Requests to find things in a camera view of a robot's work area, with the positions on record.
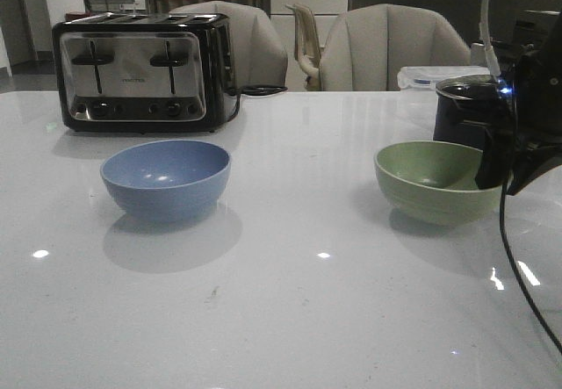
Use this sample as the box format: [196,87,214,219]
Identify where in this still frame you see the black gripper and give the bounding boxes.
[453,24,561,195]

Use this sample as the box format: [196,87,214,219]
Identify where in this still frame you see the green plastic bowl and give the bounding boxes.
[374,140,501,226]

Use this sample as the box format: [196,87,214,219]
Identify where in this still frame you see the blue plastic bowl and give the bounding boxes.
[100,139,231,222]

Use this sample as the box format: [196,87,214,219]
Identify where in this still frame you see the dark blue cooking pot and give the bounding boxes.
[433,74,506,149]

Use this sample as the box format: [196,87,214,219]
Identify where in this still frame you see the clear plastic storage container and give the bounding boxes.
[397,66,490,91]

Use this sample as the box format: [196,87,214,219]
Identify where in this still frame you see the beige upholstered chair right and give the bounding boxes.
[319,4,471,91]

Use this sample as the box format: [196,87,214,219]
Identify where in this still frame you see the beige upholstered chair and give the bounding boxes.
[319,4,471,91]
[171,1,288,87]

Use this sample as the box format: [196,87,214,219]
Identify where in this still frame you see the cream plastic chair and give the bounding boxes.
[285,3,321,91]

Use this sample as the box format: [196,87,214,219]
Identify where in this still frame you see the beige upholstered chair left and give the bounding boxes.
[171,1,288,87]

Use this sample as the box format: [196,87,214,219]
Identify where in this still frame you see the black and chrome toaster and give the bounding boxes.
[52,12,238,133]

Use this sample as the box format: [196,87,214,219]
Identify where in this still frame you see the white cable on gripper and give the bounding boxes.
[479,0,502,78]

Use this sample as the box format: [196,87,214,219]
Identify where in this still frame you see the black hanging cable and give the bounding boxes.
[498,177,562,357]

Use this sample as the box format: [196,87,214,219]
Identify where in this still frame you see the black toaster power cable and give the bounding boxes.
[225,84,289,122]

